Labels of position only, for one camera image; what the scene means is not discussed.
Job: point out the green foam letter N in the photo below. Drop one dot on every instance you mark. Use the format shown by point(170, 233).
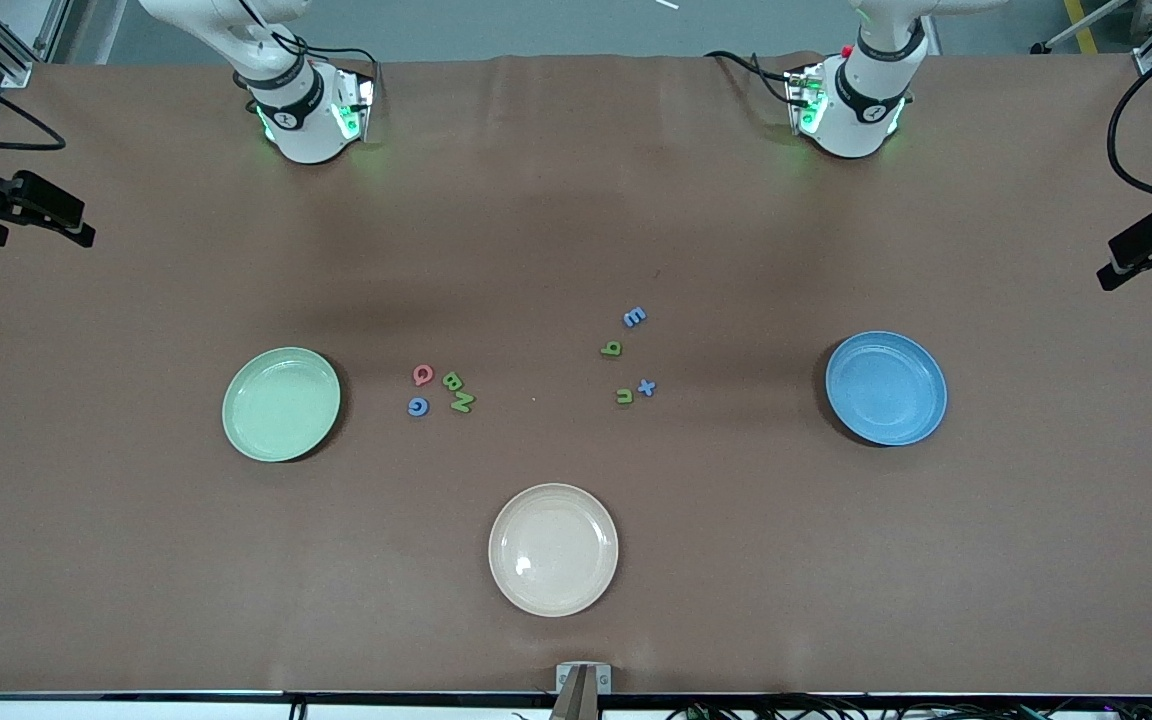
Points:
point(462, 402)

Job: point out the blue foam letter m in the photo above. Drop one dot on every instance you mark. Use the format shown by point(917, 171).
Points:
point(634, 317)

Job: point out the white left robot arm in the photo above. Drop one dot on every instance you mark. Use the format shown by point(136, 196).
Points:
point(856, 125)

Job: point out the green foam letter q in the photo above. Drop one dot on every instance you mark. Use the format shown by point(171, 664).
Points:
point(611, 349)

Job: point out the blue plate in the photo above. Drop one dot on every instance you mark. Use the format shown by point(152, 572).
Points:
point(886, 390)

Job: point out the brown table cover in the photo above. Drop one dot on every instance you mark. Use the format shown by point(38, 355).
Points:
point(236, 600)

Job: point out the blue foam letter x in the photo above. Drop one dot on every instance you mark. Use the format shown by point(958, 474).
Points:
point(646, 387)

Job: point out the red foam letter Q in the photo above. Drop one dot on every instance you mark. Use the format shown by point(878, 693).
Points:
point(423, 375)

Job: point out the light green plate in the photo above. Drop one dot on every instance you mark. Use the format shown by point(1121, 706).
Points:
point(281, 405)

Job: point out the beige plate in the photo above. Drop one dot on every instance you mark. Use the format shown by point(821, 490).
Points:
point(553, 550)

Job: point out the white stand leg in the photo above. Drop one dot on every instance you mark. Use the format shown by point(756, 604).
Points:
point(1040, 46)

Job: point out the blue foam letter G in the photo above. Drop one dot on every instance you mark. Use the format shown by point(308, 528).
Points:
point(417, 407)

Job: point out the grey metal camera bracket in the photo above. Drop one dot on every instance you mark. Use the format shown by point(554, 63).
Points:
point(583, 680)

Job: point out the green foam letter B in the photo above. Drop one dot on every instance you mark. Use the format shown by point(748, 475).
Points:
point(452, 381)

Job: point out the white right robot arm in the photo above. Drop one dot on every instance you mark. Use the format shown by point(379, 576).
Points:
point(306, 130)

